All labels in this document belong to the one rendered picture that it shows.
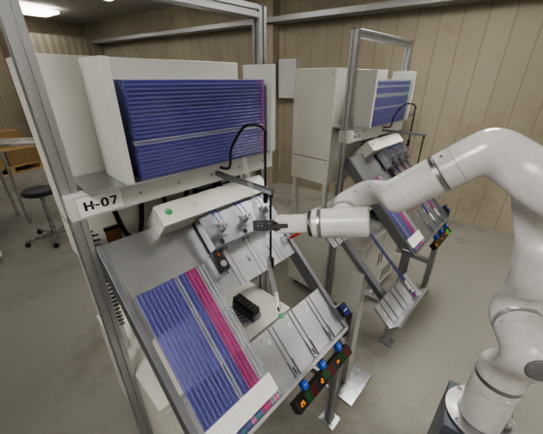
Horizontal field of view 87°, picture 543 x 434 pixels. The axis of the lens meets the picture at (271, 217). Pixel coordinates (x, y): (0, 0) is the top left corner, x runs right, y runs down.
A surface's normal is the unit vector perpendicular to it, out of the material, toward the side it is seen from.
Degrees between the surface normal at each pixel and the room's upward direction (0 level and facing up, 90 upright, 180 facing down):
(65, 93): 90
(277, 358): 43
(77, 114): 90
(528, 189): 83
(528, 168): 67
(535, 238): 51
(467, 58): 90
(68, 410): 0
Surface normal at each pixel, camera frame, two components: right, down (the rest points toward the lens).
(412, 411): 0.00, -0.90
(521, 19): -0.57, 0.36
